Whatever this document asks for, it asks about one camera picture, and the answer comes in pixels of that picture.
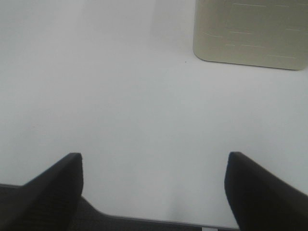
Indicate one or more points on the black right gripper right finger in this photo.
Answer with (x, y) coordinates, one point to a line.
(260, 201)

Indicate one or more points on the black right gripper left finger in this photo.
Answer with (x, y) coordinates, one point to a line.
(46, 203)

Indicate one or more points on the beige plastic bin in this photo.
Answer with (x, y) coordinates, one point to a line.
(266, 33)

